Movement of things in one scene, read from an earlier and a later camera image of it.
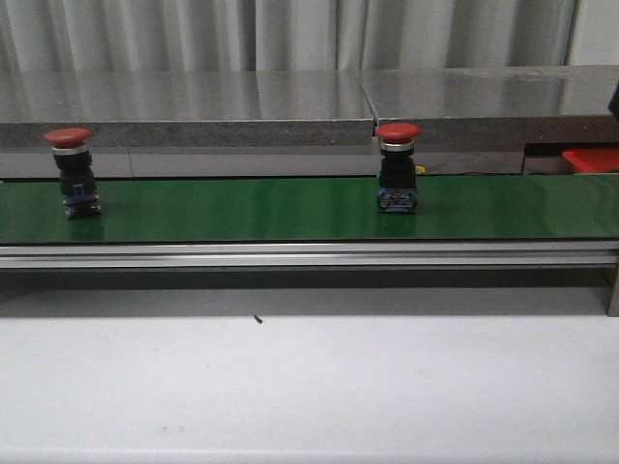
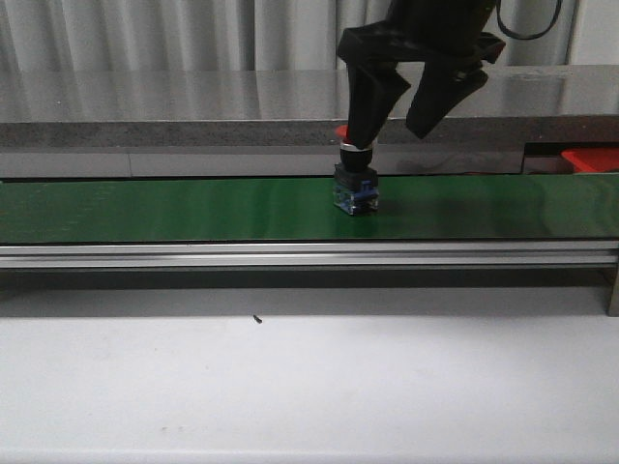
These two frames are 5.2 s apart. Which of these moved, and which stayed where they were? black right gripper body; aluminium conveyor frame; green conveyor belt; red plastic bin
Moved: black right gripper body
Stayed: red plastic bin; green conveyor belt; aluminium conveyor frame
